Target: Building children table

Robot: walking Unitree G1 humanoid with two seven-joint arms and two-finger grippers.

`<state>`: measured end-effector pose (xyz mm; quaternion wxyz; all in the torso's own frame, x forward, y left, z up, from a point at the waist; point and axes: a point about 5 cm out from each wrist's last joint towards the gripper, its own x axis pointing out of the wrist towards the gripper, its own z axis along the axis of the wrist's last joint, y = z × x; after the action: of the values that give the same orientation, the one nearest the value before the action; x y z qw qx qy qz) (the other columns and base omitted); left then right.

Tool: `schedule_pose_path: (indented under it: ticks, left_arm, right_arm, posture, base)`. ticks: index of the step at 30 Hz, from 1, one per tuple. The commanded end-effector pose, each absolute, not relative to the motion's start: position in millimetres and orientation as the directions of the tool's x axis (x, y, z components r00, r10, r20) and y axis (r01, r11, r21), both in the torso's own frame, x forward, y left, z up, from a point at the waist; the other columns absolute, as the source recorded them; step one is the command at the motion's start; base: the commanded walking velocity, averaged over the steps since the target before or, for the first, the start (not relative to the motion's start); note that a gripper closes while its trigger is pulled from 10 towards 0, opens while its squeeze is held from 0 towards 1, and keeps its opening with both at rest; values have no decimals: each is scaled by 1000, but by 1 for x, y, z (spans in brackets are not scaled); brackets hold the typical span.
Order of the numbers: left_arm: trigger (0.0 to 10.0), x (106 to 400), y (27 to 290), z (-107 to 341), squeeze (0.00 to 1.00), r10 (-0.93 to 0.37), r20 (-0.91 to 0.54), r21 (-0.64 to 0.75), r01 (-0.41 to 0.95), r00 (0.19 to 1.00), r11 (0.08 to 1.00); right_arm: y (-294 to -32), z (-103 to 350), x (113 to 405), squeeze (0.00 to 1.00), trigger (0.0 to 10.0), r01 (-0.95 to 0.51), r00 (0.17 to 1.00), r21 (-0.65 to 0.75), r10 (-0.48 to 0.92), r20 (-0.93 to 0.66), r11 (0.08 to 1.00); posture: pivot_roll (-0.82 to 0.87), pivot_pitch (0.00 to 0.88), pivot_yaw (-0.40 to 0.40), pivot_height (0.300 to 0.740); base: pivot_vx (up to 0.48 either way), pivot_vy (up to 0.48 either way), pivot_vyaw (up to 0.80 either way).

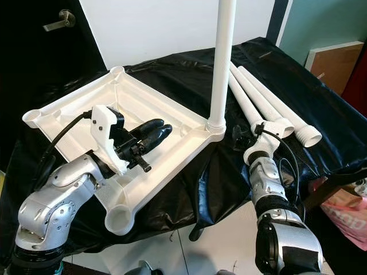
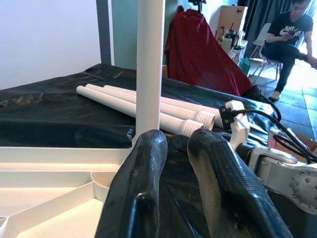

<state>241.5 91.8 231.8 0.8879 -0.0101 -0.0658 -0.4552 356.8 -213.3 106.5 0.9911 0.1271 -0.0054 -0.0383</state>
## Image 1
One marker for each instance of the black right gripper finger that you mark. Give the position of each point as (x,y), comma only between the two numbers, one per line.
(239,137)

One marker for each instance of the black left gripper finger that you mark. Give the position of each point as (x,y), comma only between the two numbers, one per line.
(156,137)
(149,126)

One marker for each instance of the white plastic children table top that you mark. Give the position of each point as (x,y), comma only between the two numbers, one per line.
(80,114)

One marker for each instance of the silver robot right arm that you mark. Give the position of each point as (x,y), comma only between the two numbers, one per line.
(272,183)

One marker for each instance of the black plastic sheet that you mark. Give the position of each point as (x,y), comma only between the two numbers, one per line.
(172,74)

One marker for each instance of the dark wooden table leg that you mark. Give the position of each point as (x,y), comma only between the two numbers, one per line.
(332,192)

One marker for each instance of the dark red object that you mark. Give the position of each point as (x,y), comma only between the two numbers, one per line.
(358,80)

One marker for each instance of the black door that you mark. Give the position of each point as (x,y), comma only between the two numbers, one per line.
(28,86)

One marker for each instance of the pink paper bag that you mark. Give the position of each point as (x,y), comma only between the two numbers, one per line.
(347,217)

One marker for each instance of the grey robot left leg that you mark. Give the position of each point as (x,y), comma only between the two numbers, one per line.
(143,268)

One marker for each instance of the black rubber floor mat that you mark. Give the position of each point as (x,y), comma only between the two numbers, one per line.
(347,264)

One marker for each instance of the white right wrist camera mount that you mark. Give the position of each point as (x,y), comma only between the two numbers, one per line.
(269,140)

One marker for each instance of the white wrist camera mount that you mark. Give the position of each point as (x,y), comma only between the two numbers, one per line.
(106,134)
(269,140)

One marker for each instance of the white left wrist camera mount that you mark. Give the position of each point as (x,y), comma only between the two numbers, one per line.
(106,134)

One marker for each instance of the brown board with white frame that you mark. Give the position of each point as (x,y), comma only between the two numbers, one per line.
(335,66)

